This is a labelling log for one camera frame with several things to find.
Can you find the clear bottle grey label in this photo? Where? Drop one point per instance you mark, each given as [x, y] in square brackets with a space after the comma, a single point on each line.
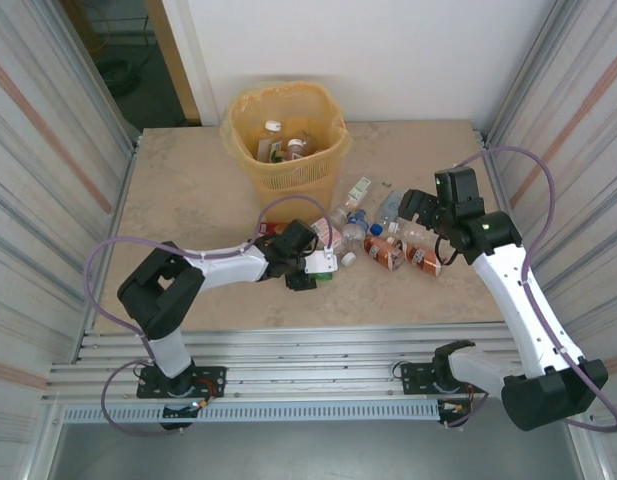
[388, 205]

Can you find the green soda bottle white label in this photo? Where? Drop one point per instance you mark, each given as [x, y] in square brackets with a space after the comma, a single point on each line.
[324, 278]

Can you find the amber tea bottle red label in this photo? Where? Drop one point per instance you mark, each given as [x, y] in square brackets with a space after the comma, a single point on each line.
[270, 228]

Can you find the crushed clear bottle white cap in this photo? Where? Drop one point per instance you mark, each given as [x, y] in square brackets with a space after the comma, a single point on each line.
[413, 234]

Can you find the square bottle pink label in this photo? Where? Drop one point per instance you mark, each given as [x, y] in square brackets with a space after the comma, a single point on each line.
[322, 229]

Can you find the small clear crushed bottle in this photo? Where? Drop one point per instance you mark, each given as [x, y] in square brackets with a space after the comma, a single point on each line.
[338, 216]

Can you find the small bottle green white label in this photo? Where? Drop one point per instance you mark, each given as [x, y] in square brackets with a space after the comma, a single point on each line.
[360, 189]

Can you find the clear water bottle blue label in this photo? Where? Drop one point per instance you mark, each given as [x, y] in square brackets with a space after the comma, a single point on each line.
[355, 232]

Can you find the clear bottle blue cap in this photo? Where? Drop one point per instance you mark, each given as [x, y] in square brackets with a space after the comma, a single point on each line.
[310, 142]

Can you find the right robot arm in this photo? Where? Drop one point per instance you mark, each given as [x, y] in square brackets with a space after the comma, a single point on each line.
[518, 300]

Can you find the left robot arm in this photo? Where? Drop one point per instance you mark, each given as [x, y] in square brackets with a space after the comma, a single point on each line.
[223, 265]

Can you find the orange plastic waste bin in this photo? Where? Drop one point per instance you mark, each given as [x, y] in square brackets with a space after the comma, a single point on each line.
[298, 185]

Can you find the yellow plastic bin liner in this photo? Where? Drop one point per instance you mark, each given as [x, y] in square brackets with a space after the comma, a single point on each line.
[233, 145]

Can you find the dark coiled object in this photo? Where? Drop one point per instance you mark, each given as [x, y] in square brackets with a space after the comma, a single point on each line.
[119, 75]

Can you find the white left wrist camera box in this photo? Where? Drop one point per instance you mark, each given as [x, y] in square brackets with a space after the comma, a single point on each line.
[320, 262]

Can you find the aluminium rail frame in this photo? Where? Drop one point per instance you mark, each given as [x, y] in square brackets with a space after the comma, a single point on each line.
[313, 350]

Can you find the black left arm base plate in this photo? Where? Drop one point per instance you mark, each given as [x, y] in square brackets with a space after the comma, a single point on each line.
[213, 375]

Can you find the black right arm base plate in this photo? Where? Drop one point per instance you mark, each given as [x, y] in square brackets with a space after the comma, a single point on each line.
[413, 375]

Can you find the wooden door frame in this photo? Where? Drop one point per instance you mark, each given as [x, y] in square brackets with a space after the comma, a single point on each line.
[174, 60]

